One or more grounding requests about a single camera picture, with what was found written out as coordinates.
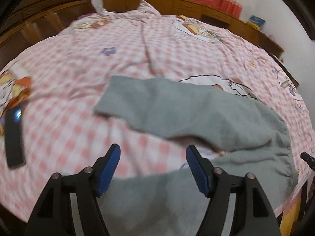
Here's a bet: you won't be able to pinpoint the blue book on cabinet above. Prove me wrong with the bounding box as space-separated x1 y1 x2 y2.
246 15 266 30

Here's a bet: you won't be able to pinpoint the black smartphone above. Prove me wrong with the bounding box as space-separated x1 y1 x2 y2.
4 105 26 169

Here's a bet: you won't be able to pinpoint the pink checkered bed sheet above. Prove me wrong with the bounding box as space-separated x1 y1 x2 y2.
1 2 314 221

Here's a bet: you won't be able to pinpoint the grey-green pants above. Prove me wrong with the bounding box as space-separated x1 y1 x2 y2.
94 76 298 235

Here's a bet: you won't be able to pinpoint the long wooden low cabinet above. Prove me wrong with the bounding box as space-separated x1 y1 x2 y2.
102 0 300 86

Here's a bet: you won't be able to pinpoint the dark wooden headboard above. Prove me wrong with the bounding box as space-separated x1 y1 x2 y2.
1 0 95 68

